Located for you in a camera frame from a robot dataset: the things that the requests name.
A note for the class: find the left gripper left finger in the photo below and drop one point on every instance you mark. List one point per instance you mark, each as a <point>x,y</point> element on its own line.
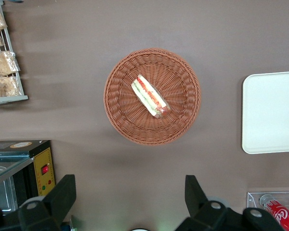
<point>62,192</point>

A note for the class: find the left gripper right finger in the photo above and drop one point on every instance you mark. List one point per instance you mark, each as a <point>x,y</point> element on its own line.
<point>195,195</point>

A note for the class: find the sandwich with red filling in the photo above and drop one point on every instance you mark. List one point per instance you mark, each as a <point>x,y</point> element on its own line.
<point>150,96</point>

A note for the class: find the round brown wicker basket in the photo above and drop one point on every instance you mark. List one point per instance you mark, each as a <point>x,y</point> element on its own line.
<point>125,115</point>

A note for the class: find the cream plastic tray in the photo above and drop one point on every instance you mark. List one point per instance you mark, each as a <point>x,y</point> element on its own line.
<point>272,113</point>

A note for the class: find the black food warmer yellow panel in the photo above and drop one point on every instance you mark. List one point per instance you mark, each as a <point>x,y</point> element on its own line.
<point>42,158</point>

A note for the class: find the clear acrylic bottle rack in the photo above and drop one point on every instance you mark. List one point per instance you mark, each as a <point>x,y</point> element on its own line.
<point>251,198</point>

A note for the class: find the steel warmer pan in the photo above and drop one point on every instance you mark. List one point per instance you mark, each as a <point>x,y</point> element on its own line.
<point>2,192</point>

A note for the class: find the red cola bottle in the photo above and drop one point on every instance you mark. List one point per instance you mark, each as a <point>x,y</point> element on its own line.
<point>283,215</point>

